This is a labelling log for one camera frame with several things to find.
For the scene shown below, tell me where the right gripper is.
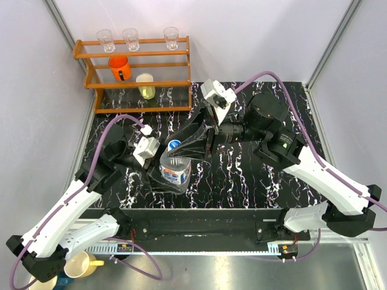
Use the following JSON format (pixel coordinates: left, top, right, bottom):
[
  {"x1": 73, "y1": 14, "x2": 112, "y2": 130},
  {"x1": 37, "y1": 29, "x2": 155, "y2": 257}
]
[{"x1": 165, "y1": 101, "x2": 265, "y2": 161}]

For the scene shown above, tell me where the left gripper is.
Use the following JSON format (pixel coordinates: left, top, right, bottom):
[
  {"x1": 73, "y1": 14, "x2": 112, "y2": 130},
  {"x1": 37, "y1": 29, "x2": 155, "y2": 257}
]
[{"x1": 114, "y1": 138, "x2": 191, "y2": 191}]

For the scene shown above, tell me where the labelled clear plastic bottle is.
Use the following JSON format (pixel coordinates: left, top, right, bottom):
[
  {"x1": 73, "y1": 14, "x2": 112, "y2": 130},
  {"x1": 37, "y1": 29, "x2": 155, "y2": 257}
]
[{"x1": 160, "y1": 148, "x2": 191, "y2": 193}]

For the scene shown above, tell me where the white bottle cap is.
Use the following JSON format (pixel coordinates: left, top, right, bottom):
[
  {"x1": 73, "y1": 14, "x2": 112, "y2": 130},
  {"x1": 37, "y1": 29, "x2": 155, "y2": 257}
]
[{"x1": 167, "y1": 139, "x2": 181, "y2": 151}]

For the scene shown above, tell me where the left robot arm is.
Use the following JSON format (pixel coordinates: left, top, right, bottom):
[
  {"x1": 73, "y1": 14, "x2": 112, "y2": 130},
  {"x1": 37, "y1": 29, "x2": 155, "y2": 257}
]
[{"x1": 6, "y1": 124, "x2": 180, "y2": 283}]

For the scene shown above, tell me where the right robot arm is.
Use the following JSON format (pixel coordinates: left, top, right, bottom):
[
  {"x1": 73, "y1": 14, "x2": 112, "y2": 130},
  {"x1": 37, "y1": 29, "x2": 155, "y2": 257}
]
[{"x1": 168, "y1": 89, "x2": 382, "y2": 240}]

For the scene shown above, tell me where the pale yellow cup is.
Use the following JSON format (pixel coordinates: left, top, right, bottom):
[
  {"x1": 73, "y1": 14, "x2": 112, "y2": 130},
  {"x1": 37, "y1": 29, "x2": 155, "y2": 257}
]
[{"x1": 136, "y1": 73, "x2": 155, "y2": 100}]

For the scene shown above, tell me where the wooden three-tier rack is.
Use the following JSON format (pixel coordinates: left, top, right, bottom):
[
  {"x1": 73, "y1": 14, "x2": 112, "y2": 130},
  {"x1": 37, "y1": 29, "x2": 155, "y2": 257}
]
[{"x1": 73, "y1": 36, "x2": 192, "y2": 114}]

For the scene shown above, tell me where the orange mug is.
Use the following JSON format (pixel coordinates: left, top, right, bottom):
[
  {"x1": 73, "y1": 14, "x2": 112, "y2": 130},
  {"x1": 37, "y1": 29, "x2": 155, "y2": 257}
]
[{"x1": 108, "y1": 56, "x2": 132, "y2": 82}]

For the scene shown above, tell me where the right drinking glass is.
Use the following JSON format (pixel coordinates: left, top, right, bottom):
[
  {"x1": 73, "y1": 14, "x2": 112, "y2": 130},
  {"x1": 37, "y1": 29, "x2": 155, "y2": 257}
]
[{"x1": 163, "y1": 27, "x2": 179, "y2": 51}]

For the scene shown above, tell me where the drinking glass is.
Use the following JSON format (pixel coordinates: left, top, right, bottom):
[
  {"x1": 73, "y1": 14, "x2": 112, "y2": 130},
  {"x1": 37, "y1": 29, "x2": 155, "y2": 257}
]
[
  {"x1": 96, "y1": 29, "x2": 115, "y2": 53},
  {"x1": 122, "y1": 28, "x2": 140, "y2": 52},
  {"x1": 163, "y1": 27, "x2": 179, "y2": 51}
]

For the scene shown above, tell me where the yellow mug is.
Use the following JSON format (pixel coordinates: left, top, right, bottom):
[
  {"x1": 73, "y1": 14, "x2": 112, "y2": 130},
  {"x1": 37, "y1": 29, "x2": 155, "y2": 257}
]
[{"x1": 64, "y1": 251, "x2": 105, "y2": 279}]

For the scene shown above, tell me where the middle drinking glass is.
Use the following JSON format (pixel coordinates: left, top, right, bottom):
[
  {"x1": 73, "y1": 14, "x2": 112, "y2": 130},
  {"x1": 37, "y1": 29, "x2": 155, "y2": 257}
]
[{"x1": 122, "y1": 28, "x2": 140, "y2": 52}]

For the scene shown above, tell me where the left drinking glass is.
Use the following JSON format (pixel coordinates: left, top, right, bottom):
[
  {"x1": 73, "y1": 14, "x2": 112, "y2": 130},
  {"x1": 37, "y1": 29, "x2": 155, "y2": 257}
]
[{"x1": 96, "y1": 29, "x2": 115, "y2": 53}]

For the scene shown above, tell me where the dark blue mug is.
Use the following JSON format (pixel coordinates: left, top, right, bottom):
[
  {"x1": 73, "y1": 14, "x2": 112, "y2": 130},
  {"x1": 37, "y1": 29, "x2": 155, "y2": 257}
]
[{"x1": 28, "y1": 271, "x2": 75, "y2": 290}]

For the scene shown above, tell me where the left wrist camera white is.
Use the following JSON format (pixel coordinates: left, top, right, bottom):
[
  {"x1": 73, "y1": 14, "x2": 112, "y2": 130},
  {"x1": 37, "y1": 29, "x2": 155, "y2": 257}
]
[{"x1": 133, "y1": 125, "x2": 160, "y2": 167}]

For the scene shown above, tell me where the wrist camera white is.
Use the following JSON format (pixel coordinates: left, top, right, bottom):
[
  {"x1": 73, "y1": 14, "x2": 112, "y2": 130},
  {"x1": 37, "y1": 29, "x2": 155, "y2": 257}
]
[
  {"x1": 200, "y1": 79, "x2": 236, "y2": 124},
  {"x1": 133, "y1": 125, "x2": 160, "y2": 167}
]

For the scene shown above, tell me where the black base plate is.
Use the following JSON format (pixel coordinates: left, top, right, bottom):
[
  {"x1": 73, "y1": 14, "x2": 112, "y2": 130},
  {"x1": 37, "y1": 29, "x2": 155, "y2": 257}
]
[{"x1": 122, "y1": 208, "x2": 311, "y2": 254}]

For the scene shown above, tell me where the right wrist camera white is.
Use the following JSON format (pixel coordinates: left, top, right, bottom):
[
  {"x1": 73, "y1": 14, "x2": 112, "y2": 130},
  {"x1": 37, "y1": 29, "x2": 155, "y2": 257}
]
[{"x1": 200, "y1": 79, "x2": 236, "y2": 124}]

